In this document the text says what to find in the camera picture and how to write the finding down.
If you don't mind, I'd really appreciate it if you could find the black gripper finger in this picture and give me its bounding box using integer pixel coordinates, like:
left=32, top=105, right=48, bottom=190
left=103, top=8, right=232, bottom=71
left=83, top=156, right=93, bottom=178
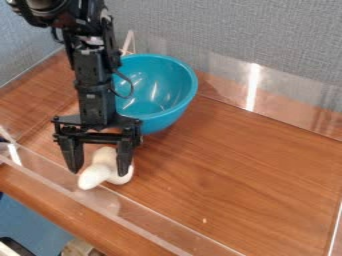
left=116, top=141, right=133, bottom=177
left=59, top=137, right=84, bottom=173

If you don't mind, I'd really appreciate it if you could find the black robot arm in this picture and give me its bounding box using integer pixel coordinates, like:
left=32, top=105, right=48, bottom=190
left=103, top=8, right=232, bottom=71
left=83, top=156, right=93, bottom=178
left=5, top=0, right=141, bottom=176

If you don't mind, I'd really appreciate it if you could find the brown toy mushroom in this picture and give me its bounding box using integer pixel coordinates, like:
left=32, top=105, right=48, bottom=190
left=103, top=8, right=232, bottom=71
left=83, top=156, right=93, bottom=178
left=77, top=146, right=135, bottom=190

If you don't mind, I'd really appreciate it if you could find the clear acrylic back barrier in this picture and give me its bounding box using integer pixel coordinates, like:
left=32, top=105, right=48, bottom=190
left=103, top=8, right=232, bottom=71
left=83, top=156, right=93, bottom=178
left=198, top=51, right=342, bottom=141

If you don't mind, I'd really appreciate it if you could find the clear acrylic front barrier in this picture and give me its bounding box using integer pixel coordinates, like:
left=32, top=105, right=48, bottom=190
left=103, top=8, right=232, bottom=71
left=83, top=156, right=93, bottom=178
left=0, top=142, right=244, bottom=256

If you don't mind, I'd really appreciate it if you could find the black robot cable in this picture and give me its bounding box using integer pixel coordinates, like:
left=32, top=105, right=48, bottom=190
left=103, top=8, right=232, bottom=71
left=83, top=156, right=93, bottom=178
left=108, top=68, right=135, bottom=100

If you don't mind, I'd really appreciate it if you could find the blue plastic bowl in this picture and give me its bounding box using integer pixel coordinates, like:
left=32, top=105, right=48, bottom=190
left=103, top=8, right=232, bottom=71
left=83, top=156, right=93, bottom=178
left=116, top=54, right=199, bottom=135

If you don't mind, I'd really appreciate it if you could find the clear acrylic corner bracket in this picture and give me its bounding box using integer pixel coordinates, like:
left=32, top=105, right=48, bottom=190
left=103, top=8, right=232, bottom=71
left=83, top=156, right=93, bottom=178
left=120, top=30, right=136, bottom=56

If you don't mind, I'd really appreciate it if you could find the clear acrylic barrier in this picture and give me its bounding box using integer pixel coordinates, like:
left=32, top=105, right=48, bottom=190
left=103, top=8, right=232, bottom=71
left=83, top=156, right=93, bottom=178
left=198, top=51, right=342, bottom=141
left=0, top=142, right=244, bottom=256

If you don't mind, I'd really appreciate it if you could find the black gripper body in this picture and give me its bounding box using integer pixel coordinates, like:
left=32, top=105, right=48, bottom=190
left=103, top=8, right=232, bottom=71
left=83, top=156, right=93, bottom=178
left=52, top=114, right=141, bottom=147

